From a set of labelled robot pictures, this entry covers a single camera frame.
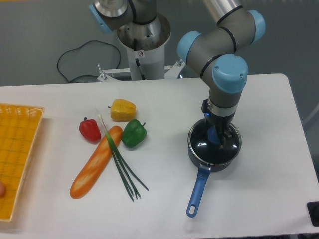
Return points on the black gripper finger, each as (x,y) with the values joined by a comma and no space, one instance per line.
(227,140)

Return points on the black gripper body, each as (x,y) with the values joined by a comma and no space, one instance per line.
(215,116)

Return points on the glass lid blue knob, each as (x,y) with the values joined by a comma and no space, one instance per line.
(204,146)

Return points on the dark blue saucepan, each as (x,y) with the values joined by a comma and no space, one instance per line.
(203,174)

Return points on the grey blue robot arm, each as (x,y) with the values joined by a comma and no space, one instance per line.
(211,57)

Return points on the green bell pepper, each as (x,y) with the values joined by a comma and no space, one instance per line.
(133,134)

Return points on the yellow bell pepper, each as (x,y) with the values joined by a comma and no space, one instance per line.
(122,110)

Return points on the green spring onion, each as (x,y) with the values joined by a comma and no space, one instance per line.
(123,168)

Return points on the black device at edge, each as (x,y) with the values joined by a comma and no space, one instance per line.
(313,210)

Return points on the red bell pepper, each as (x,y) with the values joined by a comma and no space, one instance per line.
(90,130)

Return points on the orange baguette bread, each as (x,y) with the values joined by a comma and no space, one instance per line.
(92,170)

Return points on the yellow woven basket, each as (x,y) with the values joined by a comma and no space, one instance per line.
(19,125)

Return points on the pink item in basket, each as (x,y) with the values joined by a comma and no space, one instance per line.
(2,189)

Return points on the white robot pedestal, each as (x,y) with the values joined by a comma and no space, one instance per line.
(145,47)

